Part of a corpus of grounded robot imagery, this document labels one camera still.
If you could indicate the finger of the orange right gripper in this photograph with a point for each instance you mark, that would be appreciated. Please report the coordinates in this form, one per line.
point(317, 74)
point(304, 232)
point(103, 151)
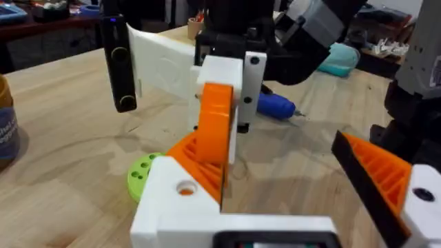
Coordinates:
point(253, 79)
point(214, 117)

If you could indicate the brown cup with tools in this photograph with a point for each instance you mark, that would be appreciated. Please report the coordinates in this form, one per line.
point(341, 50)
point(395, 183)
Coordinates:
point(193, 29)

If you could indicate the orange ribbed wedge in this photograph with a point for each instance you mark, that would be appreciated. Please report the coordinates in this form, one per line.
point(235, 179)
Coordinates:
point(203, 172)

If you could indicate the teal cloth bundle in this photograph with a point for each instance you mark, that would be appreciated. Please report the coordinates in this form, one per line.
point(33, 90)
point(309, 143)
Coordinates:
point(341, 60)

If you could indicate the blue electric screwdriver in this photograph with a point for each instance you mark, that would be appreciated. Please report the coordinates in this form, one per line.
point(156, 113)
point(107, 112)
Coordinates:
point(275, 105)

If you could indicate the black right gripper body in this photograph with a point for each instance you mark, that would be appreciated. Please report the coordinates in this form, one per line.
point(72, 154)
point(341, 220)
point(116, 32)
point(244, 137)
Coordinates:
point(293, 58)

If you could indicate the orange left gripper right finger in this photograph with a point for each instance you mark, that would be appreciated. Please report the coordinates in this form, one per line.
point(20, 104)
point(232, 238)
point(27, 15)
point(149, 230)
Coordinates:
point(382, 179)

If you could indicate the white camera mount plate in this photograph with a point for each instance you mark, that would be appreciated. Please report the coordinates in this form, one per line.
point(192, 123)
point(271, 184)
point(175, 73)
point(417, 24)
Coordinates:
point(162, 62)

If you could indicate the blue bowl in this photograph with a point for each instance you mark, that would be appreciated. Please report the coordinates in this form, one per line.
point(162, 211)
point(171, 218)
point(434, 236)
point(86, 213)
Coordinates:
point(90, 10)

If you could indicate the dark wooden side table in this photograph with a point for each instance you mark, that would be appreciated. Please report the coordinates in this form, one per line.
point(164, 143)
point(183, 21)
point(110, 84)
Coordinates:
point(41, 38)

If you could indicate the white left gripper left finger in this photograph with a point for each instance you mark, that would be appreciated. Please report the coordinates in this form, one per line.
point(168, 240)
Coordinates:
point(165, 213)

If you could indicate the blue tray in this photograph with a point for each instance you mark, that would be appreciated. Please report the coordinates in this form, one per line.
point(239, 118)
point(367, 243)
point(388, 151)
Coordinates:
point(10, 13)

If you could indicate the brown jar with blue label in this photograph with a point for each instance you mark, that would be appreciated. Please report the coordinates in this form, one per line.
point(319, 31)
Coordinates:
point(7, 127)

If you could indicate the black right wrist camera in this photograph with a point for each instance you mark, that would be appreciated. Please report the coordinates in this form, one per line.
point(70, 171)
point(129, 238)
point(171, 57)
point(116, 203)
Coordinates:
point(119, 65)

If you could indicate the heap of white parts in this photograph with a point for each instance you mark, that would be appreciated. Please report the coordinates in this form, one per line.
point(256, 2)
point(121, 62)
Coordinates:
point(391, 47)

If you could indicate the green disc with holes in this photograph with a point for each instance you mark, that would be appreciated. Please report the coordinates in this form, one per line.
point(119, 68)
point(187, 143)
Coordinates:
point(138, 179)

